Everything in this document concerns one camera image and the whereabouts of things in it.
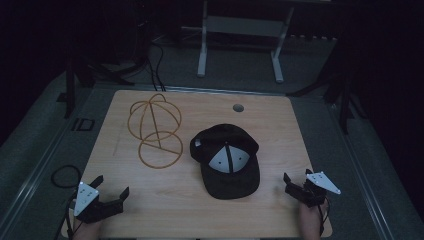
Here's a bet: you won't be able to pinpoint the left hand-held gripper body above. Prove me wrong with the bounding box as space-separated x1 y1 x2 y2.
73 181 125 225

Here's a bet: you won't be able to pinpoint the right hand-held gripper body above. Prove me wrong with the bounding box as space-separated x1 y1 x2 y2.
284 171 342 209

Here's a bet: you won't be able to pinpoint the black baseball cap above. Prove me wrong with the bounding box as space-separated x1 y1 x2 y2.
189 123 261 200

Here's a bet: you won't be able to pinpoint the gold wire hat stand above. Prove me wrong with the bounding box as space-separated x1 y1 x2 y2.
127 93 184 170

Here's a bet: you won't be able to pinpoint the person's left hand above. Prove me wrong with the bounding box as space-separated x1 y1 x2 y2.
72 217 103 240

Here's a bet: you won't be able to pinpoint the person's right hand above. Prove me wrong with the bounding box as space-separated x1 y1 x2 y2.
298 199 329 240

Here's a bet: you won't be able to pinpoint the black tripod stand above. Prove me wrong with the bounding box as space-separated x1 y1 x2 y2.
63 19 151 120
287 49 369 136

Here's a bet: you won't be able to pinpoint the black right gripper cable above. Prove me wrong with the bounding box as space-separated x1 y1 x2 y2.
318 195 332 236

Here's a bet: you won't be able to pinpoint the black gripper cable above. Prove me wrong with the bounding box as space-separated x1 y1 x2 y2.
318 195 332 236
53 190 80 240

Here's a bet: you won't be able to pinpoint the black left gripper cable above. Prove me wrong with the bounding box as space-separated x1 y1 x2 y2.
53 190 80 240

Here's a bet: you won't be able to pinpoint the black looped floor cable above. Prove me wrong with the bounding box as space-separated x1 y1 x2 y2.
50 164 83 189

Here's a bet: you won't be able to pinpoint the black hanging cables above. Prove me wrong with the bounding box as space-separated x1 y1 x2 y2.
146 41 167 92

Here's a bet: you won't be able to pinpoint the white metal stand frame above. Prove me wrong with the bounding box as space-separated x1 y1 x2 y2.
181 0 296 84

